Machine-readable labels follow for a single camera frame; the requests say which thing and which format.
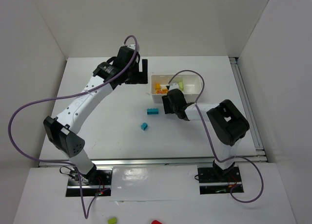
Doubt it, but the lime green lego brick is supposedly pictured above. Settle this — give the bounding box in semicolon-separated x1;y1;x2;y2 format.
177;81;184;92

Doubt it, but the orange butterfly lego brick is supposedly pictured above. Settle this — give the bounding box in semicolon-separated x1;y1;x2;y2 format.
155;89;163;94

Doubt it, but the small orange lego brick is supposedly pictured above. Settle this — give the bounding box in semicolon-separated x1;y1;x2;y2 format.
155;83;161;89

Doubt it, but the yellow striped bee lego brick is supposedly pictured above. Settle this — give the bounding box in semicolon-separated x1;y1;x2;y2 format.
162;88;168;94

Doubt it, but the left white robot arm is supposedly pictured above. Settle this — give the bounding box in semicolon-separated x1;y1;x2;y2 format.
43;44;148;181

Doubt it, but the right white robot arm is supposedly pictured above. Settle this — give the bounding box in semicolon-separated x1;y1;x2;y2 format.
162;89;250;174

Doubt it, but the white three-compartment tray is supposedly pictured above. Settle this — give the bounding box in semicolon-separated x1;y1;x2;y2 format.
151;74;202;103

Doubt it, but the teal long lego brick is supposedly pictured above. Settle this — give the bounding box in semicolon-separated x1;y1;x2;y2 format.
147;108;159;115

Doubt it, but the small teal lego brick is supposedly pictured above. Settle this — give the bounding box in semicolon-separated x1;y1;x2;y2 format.
140;122;148;131

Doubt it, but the red object foreground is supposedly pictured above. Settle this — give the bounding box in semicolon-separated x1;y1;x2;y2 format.
151;220;163;224

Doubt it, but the green lego brick foreground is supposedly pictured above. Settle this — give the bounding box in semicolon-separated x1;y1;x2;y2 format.
107;217;117;224

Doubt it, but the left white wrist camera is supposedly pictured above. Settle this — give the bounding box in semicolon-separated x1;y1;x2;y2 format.
126;44;139;51

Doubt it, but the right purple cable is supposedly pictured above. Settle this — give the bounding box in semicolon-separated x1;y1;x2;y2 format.
168;69;264;204

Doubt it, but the purple cable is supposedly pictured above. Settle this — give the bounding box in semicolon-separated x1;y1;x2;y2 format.
168;69;264;204
8;35;140;220

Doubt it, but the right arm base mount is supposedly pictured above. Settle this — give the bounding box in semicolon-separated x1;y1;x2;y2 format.
194;166;244;195

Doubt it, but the aluminium rail front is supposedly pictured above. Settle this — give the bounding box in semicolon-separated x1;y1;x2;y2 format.
39;154;268;167

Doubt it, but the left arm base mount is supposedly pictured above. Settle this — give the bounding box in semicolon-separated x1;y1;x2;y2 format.
59;166;113;197

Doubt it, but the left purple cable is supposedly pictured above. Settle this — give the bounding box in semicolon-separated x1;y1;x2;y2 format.
8;35;140;220

